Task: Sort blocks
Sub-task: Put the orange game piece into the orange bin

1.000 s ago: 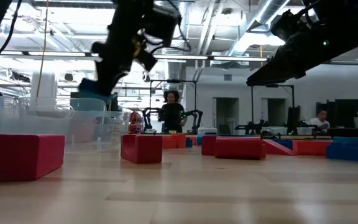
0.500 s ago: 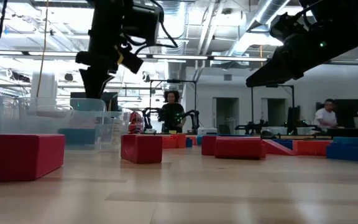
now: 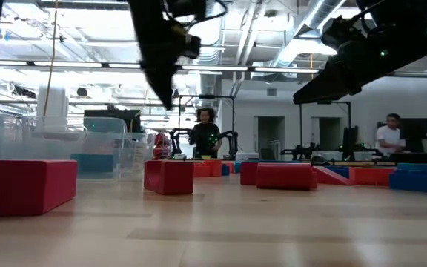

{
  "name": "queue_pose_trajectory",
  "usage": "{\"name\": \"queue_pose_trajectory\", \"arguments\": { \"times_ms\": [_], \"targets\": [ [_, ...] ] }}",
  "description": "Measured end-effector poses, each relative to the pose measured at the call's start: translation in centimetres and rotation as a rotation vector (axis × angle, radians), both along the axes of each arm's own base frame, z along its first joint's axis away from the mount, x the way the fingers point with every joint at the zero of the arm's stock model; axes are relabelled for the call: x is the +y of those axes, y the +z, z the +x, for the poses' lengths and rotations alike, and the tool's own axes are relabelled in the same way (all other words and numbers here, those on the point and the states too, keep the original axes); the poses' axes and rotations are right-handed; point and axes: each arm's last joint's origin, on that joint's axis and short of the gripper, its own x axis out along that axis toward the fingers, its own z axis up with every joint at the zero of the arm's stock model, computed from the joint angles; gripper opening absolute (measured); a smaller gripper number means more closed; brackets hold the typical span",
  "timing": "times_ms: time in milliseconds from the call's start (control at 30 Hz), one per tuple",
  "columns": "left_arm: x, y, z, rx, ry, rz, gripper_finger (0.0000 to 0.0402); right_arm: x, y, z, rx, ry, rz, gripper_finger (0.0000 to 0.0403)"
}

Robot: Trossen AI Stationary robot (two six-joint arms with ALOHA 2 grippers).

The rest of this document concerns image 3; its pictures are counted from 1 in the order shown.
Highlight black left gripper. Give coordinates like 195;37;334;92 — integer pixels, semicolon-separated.
128;0;188;111

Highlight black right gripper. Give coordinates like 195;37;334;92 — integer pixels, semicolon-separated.
293;35;418;105

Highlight red toy block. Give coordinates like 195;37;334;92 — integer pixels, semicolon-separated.
239;161;259;186
143;159;195;197
0;159;78;218
256;162;318;192

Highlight red ramp block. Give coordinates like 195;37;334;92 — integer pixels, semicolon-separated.
311;165;354;187

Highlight black monitor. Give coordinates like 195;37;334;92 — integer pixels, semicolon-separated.
83;109;142;134

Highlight red equipment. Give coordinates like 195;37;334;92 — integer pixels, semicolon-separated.
153;133;173;160

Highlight person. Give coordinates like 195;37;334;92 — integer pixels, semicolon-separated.
190;107;222;159
374;113;407;156

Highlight black round object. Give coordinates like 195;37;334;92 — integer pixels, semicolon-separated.
309;154;330;167

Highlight black monitor bank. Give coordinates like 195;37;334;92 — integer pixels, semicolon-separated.
376;117;427;154

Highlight white box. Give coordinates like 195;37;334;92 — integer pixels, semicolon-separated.
235;151;259;162

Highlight white pillar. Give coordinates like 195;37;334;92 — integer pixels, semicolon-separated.
37;85;69;131

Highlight black station frame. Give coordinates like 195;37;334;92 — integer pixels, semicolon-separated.
178;94;236;160
299;100;352;156

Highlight silver ventilation duct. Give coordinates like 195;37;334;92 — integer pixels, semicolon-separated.
198;16;226;98
272;0;348;68

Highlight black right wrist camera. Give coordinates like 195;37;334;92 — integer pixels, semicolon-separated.
322;14;370;51

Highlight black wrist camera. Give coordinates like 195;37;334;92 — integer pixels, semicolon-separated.
322;14;370;51
183;33;202;60

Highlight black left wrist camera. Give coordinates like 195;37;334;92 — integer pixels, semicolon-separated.
183;33;202;60

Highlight grey overhead rail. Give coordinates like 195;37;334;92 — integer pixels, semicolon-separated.
0;58;427;79

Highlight yellow cable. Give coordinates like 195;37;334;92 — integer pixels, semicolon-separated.
42;0;59;116

